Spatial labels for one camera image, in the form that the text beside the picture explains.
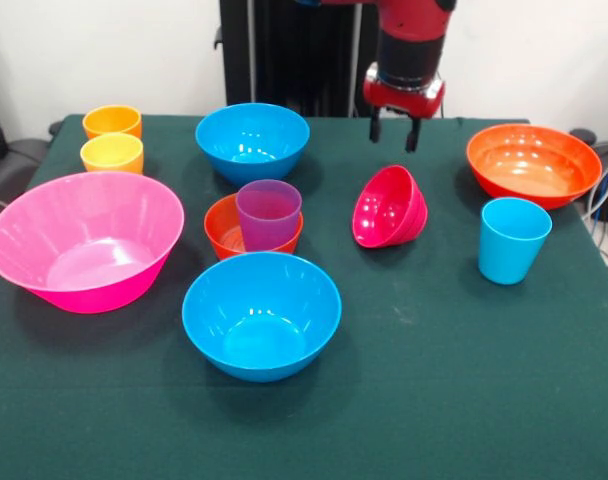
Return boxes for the blue and white cables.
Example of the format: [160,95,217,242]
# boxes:
[583,158,608,271]

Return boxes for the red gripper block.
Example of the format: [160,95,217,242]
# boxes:
[362,62,446,154]

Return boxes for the yellow cup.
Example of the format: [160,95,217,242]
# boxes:
[79,132,145,175]

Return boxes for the blue cup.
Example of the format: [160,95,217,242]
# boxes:
[478,196,553,286]

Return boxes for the orange cup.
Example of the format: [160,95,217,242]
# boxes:
[82,104,143,141]

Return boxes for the large pink bowl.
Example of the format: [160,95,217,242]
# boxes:
[0,170,185,315]

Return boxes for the small magenta bowl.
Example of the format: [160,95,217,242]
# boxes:
[352,164,429,250]

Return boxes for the black wall cable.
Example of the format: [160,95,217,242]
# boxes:
[436,49,449,120]

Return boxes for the purple cup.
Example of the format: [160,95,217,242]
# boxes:
[235,179,303,253]

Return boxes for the small orange bowl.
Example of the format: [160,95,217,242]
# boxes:
[203,193,305,261]

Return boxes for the blue bowl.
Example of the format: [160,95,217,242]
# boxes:
[194,102,311,188]
[181,251,343,384]

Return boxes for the dark green table cloth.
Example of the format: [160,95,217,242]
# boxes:
[0,113,608,480]

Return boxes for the large red-orange bowl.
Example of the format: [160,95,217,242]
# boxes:
[466,123,604,211]

